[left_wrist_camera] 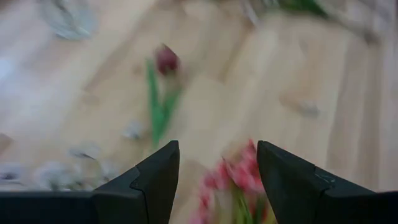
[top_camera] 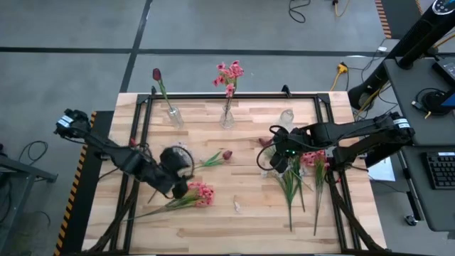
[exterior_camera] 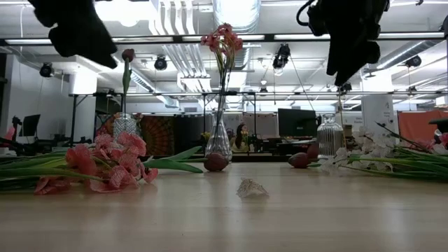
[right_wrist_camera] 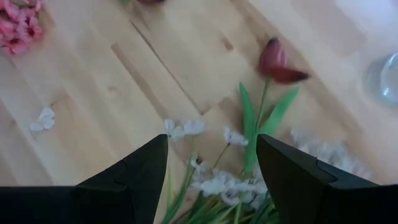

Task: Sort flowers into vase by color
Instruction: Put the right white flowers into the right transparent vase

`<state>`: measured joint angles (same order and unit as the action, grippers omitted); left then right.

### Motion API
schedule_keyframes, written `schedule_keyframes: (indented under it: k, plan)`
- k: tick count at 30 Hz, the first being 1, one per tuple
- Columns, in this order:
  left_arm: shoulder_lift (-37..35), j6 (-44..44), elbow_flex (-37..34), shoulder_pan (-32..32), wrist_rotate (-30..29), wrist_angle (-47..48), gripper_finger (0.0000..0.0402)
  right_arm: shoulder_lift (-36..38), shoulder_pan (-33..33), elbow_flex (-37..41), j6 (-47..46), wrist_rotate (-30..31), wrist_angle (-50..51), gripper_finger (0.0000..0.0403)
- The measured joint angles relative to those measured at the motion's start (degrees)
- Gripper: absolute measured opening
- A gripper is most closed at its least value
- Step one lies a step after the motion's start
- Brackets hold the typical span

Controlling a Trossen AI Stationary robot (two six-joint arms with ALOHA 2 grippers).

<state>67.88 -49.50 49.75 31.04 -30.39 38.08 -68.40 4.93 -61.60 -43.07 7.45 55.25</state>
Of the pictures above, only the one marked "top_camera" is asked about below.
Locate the yellow power plug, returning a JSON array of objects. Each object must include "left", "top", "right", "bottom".
[{"left": 329, "top": 61, "right": 349, "bottom": 92}]

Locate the grey metal cart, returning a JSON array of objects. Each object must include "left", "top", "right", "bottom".
[{"left": 0, "top": 142, "right": 59, "bottom": 256}]

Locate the orange-striped black floor mat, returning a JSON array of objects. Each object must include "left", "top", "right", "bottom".
[{"left": 374, "top": 0, "right": 426, "bottom": 40}]

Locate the grey desk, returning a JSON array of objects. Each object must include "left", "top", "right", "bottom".
[{"left": 382, "top": 56, "right": 455, "bottom": 240}]

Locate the yellow cable by fan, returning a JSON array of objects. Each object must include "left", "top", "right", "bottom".
[{"left": 355, "top": 83, "right": 383, "bottom": 113}]

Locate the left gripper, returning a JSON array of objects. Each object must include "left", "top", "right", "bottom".
[{"left": 151, "top": 146, "right": 190, "bottom": 201}]

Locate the black aluminium table frame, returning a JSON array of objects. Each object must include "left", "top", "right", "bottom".
[{"left": 83, "top": 85, "right": 392, "bottom": 256}]

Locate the black keyboard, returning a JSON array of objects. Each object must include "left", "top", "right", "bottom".
[{"left": 422, "top": 151, "right": 455, "bottom": 191}]

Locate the ribbed round glass vase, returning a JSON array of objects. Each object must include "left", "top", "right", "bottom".
[{"left": 278, "top": 109, "right": 296, "bottom": 132}]

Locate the pink artificial flower bunch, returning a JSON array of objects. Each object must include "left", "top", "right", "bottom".
[
  {"left": 122, "top": 181, "right": 216, "bottom": 223},
  {"left": 212, "top": 59, "right": 245, "bottom": 118},
  {"left": 300, "top": 149, "right": 331, "bottom": 238}
]

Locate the yellow floor cable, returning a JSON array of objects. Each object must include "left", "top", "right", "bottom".
[{"left": 332, "top": 0, "right": 352, "bottom": 18}]

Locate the white paper sheet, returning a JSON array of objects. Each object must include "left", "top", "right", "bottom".
[{"left": 367, "top": 156, "right": 397, "bottom": 183}]

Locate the black cable loop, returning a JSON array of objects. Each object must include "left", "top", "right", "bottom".
[{"left": 17, "top": 139, "right": 50, "bottom": 165}]

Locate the diamond-cut glass vase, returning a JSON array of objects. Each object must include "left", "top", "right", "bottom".
[{"left": 166, "top": 105, "right": 185, "bottom": 129}]

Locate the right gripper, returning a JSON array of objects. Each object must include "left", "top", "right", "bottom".
[{"left": 268, "top": 124, "right": 316, "bottom": 175}]

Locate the black tower fan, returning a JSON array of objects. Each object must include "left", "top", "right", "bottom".
[{"left": 347, "top": 0, "right": 455, "bottom": 110}]

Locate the hazard-striped black platform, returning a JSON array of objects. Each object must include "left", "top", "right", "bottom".
[{"left": 53, "top": 110, "right": 115, "bottom": 256}]

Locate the tall conical glass vase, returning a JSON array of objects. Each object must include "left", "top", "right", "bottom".
[{"left": 219, "top": 105, "right": 236, "bottom": 130}]

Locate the black floor cable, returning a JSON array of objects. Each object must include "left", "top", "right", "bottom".
[{"left": 287, "top": 0, "right": 312, "bottom": 24}]

